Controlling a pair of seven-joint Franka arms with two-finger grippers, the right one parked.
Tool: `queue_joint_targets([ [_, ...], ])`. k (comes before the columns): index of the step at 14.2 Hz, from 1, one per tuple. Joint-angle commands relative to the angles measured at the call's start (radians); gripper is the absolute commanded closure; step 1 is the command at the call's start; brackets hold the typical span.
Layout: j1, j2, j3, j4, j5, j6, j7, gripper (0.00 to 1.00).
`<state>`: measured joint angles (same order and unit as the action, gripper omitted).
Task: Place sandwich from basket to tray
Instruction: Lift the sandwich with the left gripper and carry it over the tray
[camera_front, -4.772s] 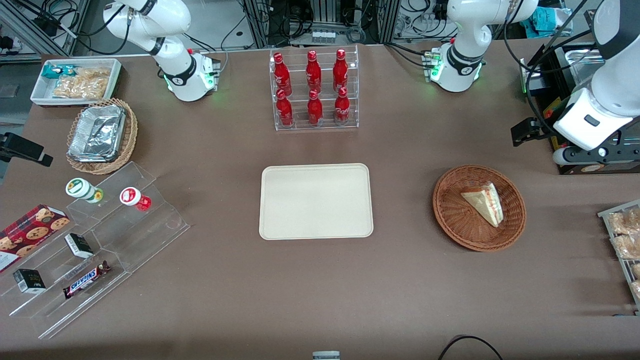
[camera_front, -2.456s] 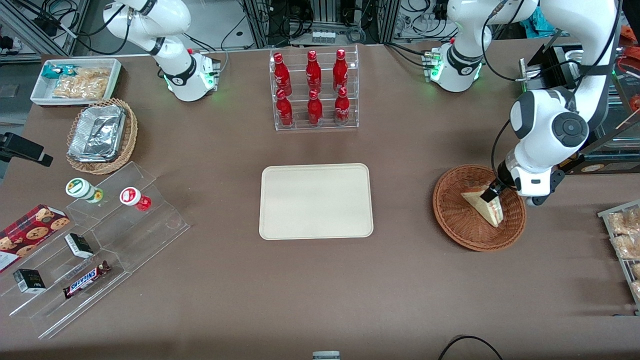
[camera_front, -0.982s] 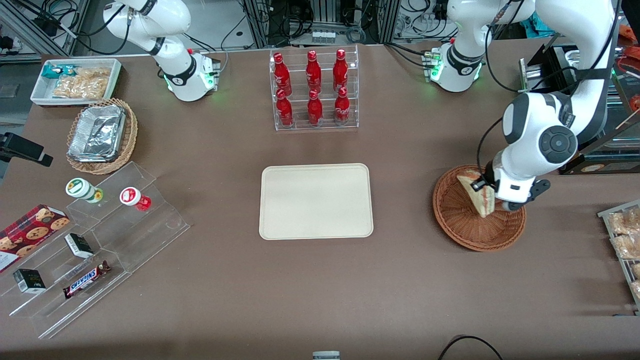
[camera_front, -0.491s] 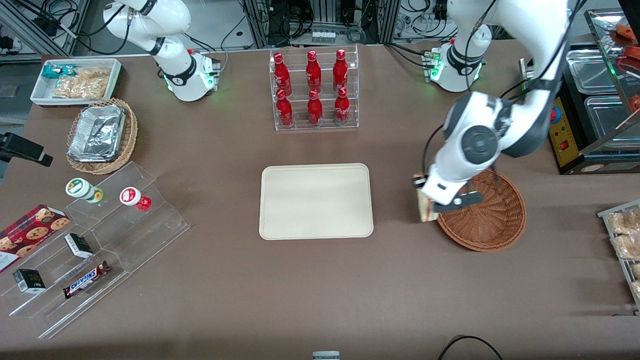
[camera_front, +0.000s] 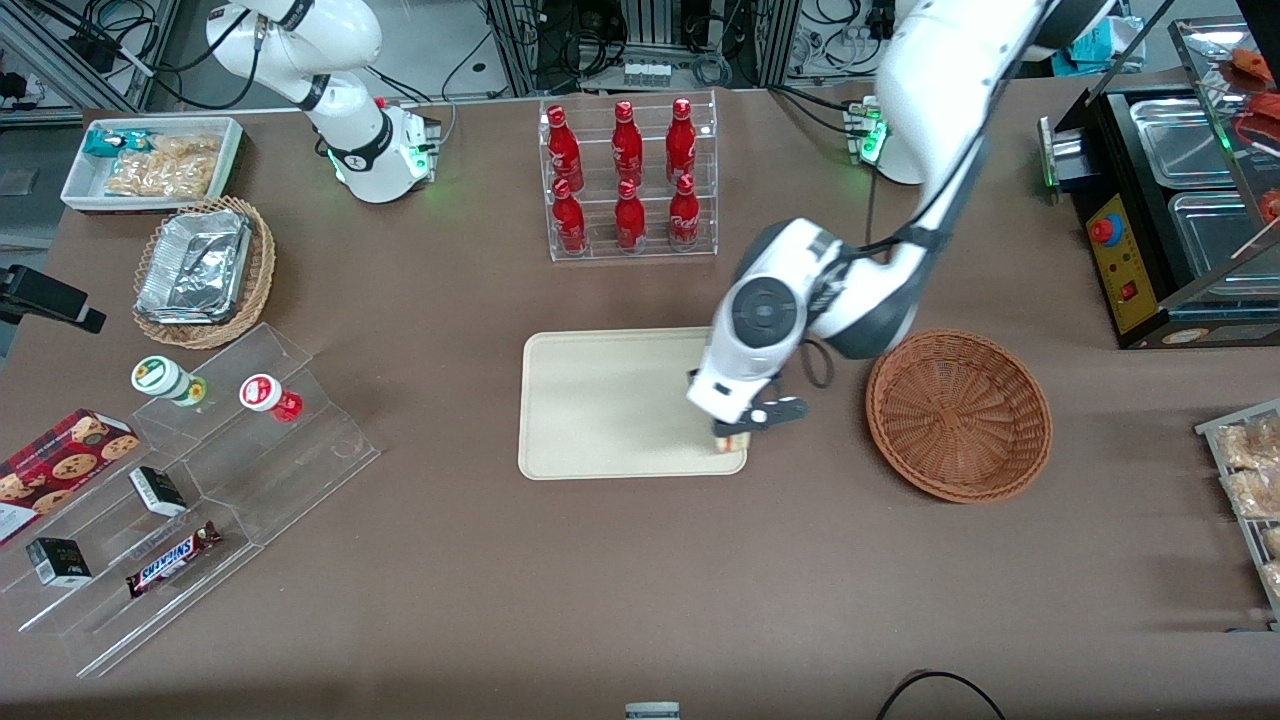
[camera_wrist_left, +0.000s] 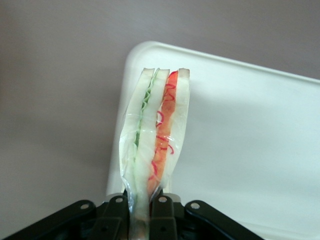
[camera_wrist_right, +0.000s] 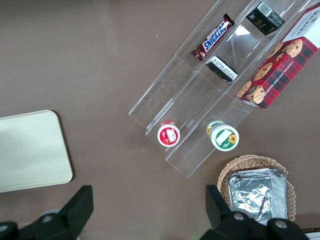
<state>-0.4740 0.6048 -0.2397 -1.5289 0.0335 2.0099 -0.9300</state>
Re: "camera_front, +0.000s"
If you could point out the wrapped bread packet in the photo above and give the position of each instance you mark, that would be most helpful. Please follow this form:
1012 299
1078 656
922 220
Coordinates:
1255 493
1252 443
1273 578
1273 541

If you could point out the red cola bottle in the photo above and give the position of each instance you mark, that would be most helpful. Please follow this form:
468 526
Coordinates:
684 215
630 218
627 148
570 222
681 145
565 152

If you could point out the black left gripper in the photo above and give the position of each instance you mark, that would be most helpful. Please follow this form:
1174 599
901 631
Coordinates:
724 430

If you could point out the clear acrylic bottle rack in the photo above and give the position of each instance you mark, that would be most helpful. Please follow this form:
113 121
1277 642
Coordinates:
600 245

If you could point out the clear acrylic stepped display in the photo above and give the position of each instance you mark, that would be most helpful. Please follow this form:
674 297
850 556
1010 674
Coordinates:
250 480

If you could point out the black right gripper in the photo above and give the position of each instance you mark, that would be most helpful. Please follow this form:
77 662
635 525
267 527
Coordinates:
7 305

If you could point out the small black box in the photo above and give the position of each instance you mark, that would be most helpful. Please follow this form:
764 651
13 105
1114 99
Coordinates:
58 562
158 491

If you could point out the brown round wicker basket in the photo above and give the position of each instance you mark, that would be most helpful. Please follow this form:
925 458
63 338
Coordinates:
955 415

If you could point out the light oval wicker basket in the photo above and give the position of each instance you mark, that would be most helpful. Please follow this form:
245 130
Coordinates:
258 275

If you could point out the steel warmer pan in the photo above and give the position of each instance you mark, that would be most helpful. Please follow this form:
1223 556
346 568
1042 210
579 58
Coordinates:
1180 140
1215 240

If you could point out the red round knob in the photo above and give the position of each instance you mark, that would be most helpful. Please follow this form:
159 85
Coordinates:
1105 230

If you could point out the clear bag of chips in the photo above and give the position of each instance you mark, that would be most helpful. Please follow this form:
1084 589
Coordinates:
165 168

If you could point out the white rectangular bin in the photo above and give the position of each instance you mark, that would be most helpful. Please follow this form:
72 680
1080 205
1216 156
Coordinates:
85 190

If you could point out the white power strip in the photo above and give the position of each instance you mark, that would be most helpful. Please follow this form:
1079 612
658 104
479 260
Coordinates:
646 73

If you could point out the glass warmer cover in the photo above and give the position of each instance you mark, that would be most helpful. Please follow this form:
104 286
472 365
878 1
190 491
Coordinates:
1215 110

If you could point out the triangular sandwich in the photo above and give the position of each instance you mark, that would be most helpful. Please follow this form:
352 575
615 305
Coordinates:
733 443

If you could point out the small grey white device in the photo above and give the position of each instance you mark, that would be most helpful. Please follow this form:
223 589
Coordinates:
652 711

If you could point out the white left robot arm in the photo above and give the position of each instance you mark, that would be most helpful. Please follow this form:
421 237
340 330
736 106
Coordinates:
940 80

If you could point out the teal snack packet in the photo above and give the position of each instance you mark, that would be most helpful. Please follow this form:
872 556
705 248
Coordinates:
108 142

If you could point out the red plaid cookie box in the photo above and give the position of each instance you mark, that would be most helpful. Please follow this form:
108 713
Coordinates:
55 465

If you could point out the Snickers chocolate bar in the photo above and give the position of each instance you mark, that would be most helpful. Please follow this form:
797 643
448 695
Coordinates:
172 560

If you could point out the black food warmer appliance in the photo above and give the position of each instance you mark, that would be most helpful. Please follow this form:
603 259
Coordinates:
1110 150

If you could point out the beige plastic tray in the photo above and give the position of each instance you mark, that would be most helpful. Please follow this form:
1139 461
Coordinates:
610 403

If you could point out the silver foil containers stack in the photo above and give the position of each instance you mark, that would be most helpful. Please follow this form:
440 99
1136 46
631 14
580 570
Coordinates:
195 268

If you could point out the red lid white cup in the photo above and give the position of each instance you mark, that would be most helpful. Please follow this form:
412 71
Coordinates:
262 392

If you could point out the teal plastic bag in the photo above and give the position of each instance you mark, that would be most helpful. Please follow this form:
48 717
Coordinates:
1100 45

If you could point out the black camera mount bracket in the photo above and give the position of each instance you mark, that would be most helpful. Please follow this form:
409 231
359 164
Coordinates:
778 411

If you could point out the green lid white cup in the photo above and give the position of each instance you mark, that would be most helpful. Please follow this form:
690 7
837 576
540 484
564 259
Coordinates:
158 376

